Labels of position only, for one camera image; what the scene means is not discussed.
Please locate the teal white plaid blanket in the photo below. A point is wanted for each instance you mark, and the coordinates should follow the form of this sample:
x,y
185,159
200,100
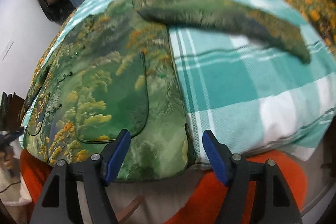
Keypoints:
x,y
251,95

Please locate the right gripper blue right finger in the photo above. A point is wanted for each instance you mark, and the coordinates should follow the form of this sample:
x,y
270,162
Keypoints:
x,y
219,157

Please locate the dark wooden cabinet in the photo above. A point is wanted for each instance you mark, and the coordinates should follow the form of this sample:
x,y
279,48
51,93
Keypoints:
x,y
11,106

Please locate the green landscape print garment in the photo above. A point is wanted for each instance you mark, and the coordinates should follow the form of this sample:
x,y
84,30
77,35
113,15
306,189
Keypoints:
x,y
114,71

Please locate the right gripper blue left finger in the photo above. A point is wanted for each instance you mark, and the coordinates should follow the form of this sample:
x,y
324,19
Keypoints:
x,y
113,156

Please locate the orange trousers of person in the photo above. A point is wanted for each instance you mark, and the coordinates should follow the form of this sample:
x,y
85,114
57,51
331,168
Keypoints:
x,y
265,194

